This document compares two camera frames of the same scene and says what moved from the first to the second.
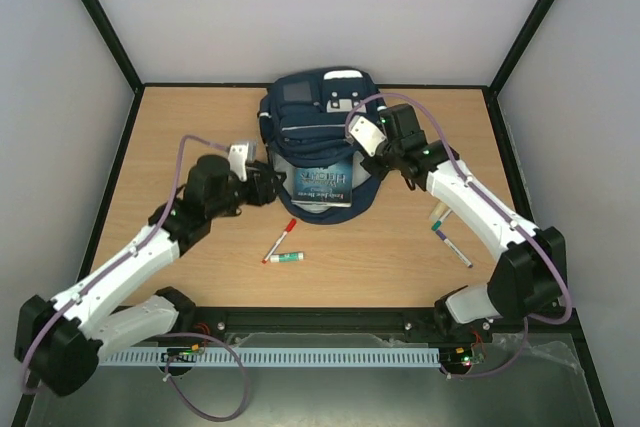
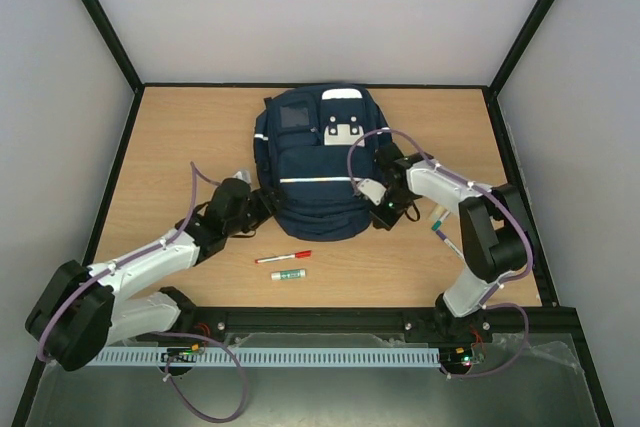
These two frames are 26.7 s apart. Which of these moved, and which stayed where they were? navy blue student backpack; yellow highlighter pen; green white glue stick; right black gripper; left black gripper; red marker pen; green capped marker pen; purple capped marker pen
Moved: left black gripper; right black gripper; navy blue student backpack; green white glue stick; red marker pen
Stayed: yellow highlighter pen; purple capped marker pen; green capped marker pen
